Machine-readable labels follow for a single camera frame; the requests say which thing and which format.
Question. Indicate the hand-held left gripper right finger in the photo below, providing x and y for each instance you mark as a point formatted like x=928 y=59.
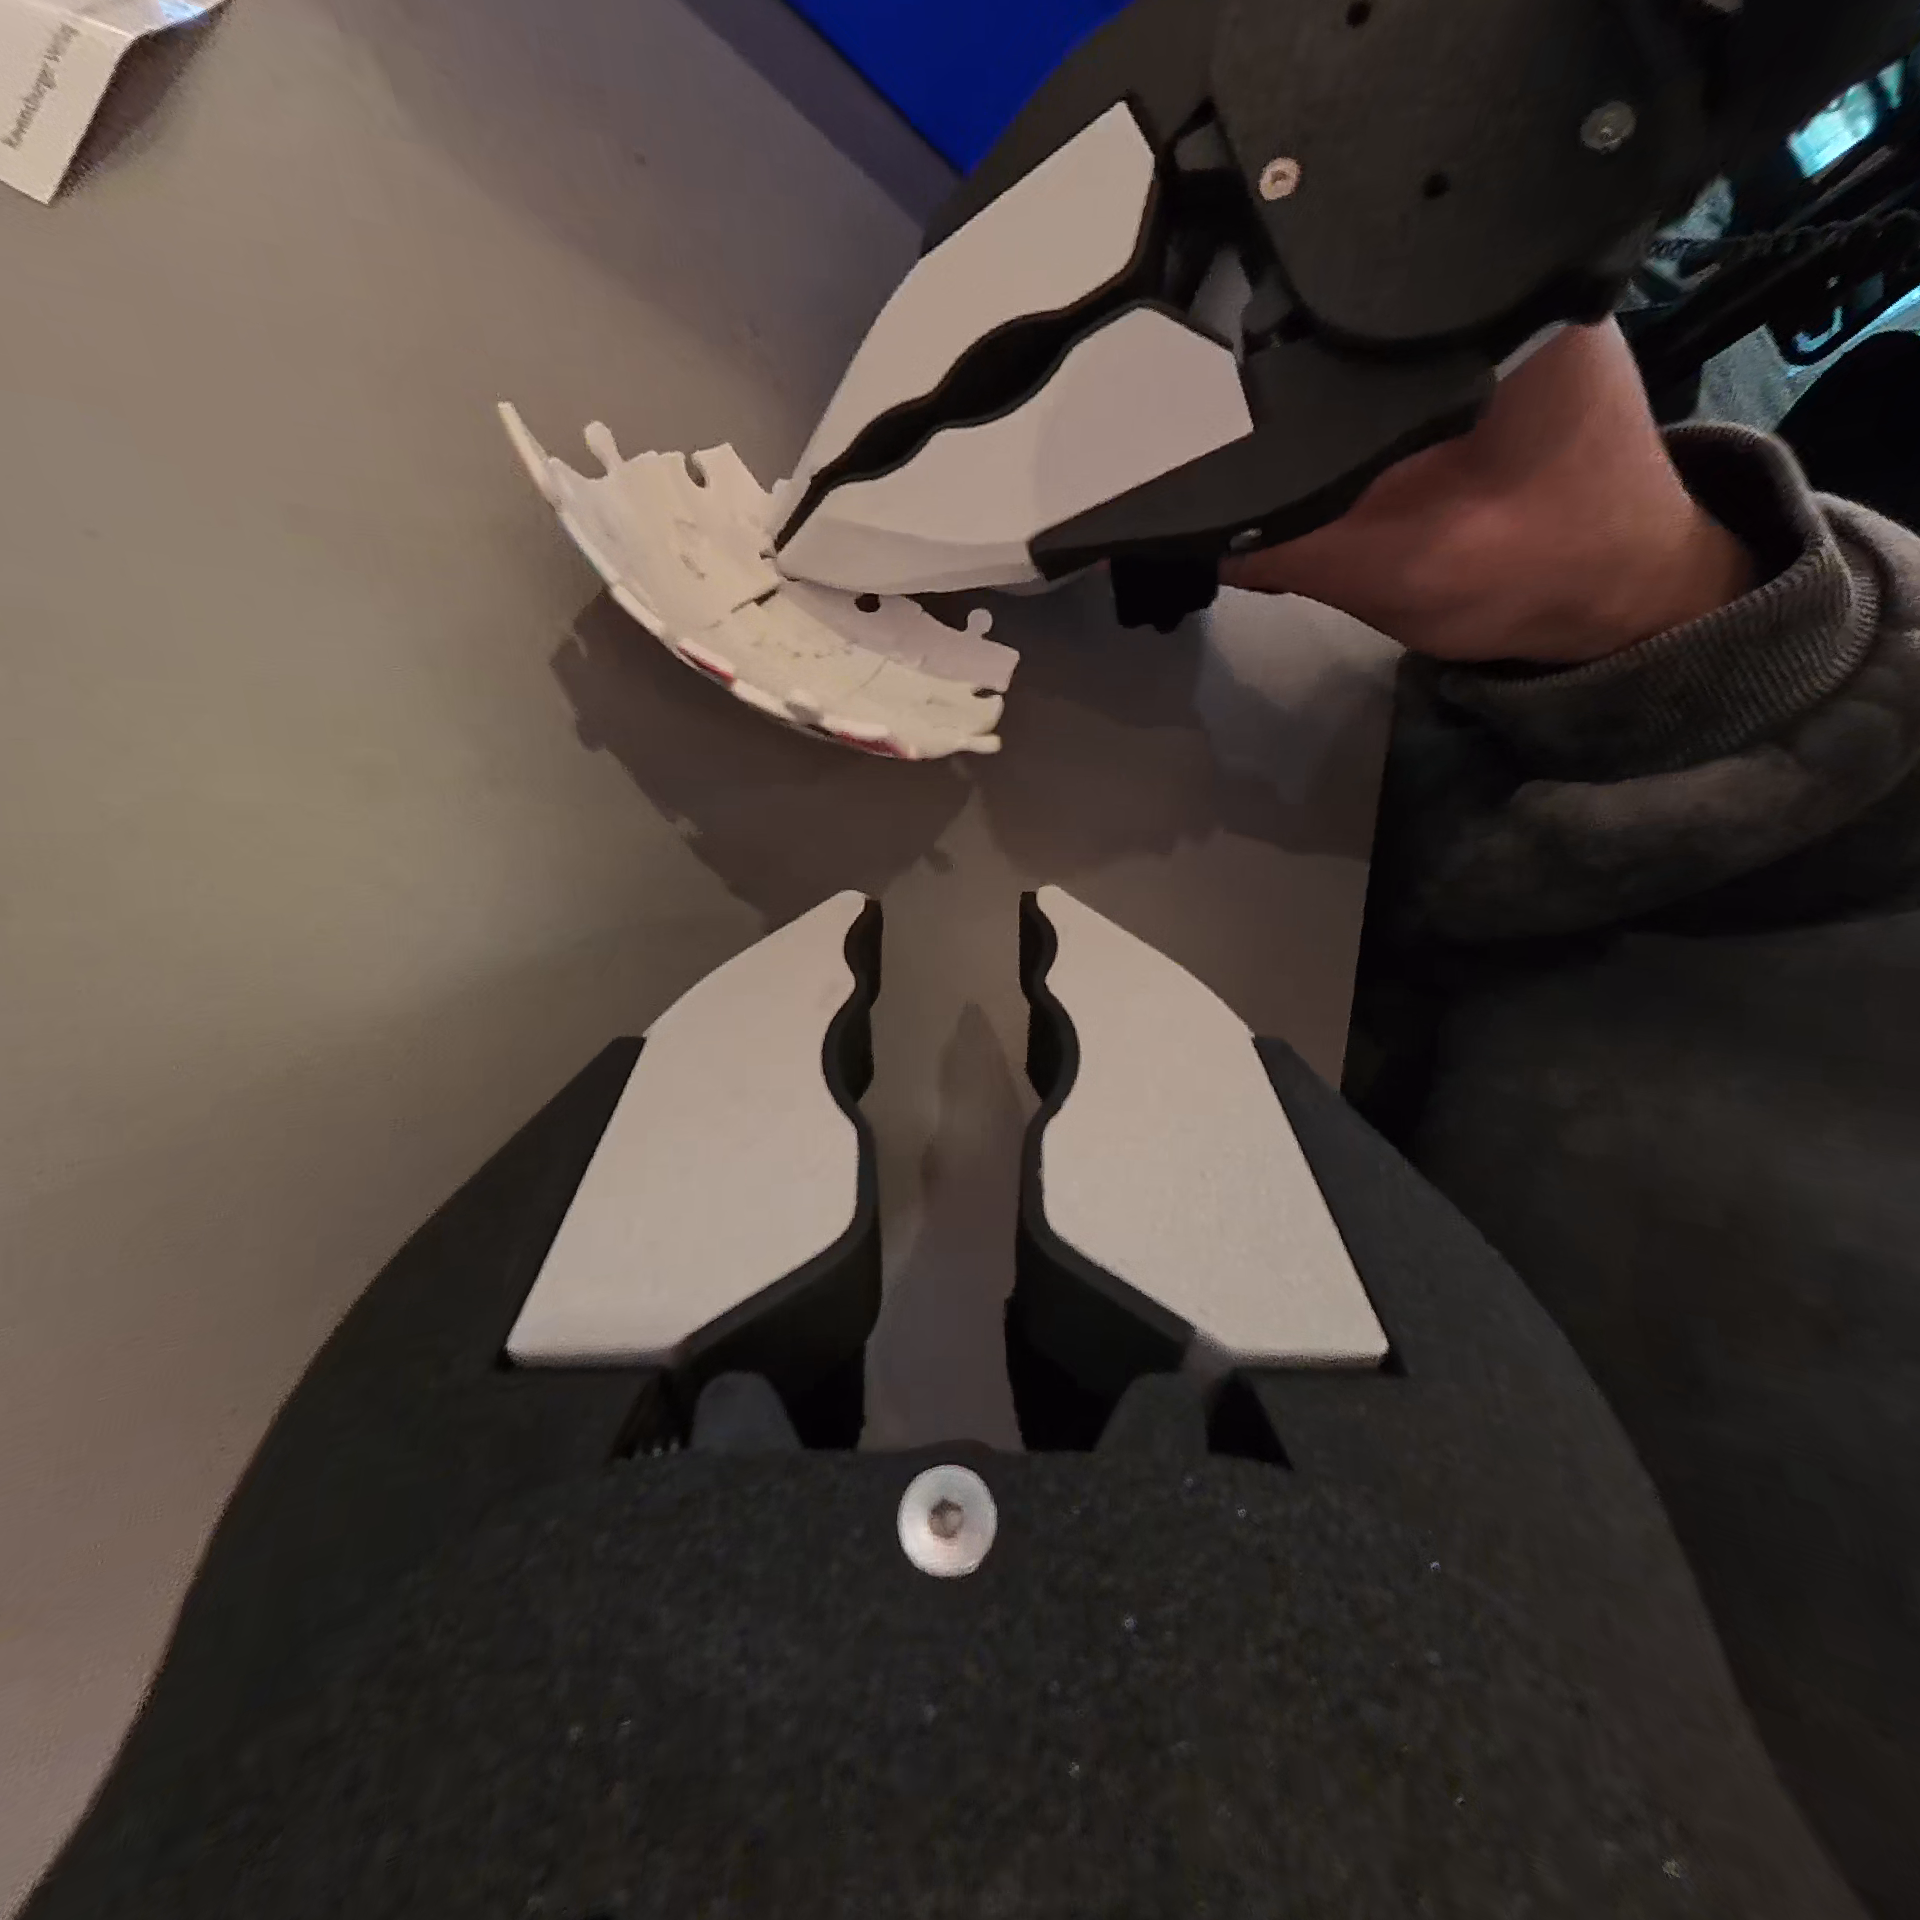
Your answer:
x=1201 y=1186

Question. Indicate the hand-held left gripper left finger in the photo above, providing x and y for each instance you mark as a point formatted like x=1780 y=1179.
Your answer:
x=705 y=1186

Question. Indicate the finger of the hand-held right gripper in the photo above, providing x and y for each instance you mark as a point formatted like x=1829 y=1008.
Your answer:
x=1021 y=255
x=1080 y=451

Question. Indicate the joined white puzzle section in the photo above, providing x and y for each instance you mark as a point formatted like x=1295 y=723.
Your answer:
x=705 y=540

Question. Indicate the person's right hand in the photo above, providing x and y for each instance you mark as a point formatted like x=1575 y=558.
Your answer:
x=1501 y=510

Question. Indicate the blue box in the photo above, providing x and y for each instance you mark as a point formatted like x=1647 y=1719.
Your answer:
x=961 y=61

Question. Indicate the white printed instruction sheet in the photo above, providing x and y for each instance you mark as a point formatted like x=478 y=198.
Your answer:
x=76 y=77

